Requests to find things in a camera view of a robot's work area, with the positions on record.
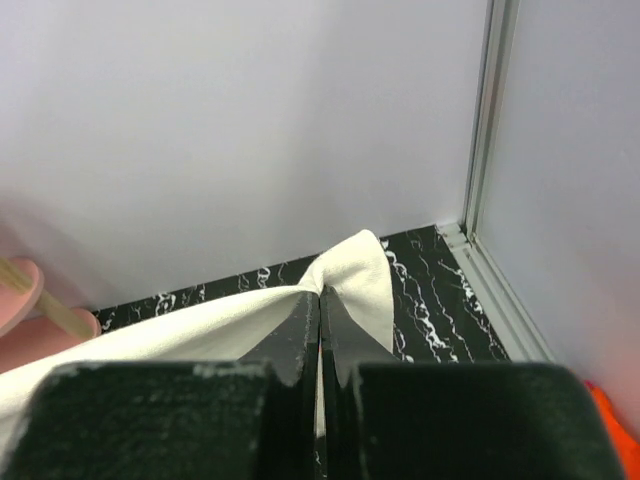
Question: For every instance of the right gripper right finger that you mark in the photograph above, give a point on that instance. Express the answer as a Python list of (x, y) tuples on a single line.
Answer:
[(387, 419)]

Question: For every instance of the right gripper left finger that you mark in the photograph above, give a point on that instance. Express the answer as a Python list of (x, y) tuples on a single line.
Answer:
[(249, 419)]

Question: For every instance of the white and green t-shirt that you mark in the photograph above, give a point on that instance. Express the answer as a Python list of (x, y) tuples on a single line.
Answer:
[(227, 328)]

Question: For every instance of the pink three-tier wooden shelf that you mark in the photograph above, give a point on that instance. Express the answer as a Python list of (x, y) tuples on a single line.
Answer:
[(35, 324)]

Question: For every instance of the orange folded t-shirt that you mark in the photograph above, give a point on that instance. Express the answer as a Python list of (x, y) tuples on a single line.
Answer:
[(627, 447)]

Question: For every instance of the aluminium corner frame post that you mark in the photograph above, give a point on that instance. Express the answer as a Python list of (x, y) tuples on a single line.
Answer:
[(512, 323)]

